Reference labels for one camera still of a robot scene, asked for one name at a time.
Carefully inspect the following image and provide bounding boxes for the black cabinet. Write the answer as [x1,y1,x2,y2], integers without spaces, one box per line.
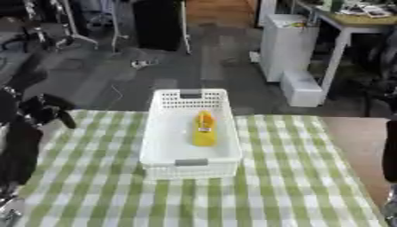
[131,0,186,51]

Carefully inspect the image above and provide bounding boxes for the white table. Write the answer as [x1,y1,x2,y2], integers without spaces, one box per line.
[292,0,397,105]

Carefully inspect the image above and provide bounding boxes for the white stand legs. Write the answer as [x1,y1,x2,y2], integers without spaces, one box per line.
[54,0,130,54]

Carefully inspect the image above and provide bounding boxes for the black chair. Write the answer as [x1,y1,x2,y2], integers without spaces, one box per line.
[360,29,397,118]

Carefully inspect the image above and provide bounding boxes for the yellow bottle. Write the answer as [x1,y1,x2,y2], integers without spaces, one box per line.
[192,110,219,147]

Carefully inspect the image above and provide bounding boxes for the white box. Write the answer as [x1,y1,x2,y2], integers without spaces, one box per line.
[279,69,326,108]

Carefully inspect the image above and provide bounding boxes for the white plastic basket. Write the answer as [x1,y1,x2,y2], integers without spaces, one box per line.
[137,88,244,181]

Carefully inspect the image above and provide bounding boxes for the papers on table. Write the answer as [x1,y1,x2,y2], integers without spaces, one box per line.
[338,2,394,19]

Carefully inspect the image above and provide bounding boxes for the small object on floor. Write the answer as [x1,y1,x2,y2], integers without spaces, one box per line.
[128,59,160,70]

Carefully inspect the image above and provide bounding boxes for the white cabinet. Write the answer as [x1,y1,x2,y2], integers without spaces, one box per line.
[259,13,322,83]

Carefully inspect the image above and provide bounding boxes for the black tripod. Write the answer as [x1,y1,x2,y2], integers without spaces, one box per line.
[0,0,74,53]

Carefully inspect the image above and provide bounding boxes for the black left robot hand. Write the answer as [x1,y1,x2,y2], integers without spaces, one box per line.
[0,86,80,130]

